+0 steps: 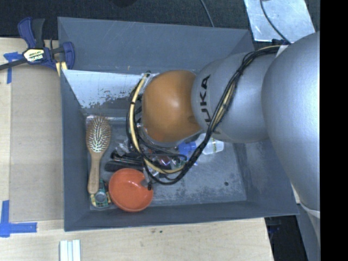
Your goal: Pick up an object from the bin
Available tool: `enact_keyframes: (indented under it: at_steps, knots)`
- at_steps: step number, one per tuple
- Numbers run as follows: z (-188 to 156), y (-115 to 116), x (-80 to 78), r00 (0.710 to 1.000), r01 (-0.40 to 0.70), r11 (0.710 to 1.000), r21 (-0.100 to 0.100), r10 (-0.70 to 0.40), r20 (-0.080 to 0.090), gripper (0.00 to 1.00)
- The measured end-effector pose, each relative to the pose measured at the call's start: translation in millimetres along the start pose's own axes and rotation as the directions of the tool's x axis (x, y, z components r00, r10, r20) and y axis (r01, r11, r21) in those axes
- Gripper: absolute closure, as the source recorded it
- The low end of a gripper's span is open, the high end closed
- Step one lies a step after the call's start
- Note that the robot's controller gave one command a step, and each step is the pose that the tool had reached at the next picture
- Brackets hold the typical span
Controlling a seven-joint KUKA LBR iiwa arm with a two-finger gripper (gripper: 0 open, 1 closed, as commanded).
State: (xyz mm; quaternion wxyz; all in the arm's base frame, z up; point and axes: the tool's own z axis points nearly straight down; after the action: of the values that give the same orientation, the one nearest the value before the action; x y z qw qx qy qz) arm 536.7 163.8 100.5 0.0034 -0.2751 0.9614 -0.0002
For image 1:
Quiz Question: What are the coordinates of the black long tool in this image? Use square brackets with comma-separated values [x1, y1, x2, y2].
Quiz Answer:
[110, 150, 144, 164]
[104, 160, 145, 174]

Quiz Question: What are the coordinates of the clear crumpled plastic wrapper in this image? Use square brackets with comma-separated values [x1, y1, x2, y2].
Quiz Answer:
[115, 137, 134, 154]

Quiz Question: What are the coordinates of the grey metal bin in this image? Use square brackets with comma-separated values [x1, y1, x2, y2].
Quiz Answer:
[57, 16, 300, 232]

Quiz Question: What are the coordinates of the orange bowl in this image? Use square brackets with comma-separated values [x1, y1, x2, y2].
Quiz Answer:
[108, 167, 154, 213]

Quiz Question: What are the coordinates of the clear plastic bottle blue cap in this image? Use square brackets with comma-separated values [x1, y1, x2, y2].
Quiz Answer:
[178, 133, 225, 158]

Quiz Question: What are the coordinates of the wooden hairbrush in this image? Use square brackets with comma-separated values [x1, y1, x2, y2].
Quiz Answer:
[85, 115, 113, 195]

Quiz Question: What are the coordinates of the green packet with silver disc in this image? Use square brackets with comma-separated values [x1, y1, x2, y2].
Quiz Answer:
[89, 178, 113, 209]

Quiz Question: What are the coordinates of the pale wood flat board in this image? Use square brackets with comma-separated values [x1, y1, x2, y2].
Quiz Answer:
[9, 64, 65, 223]

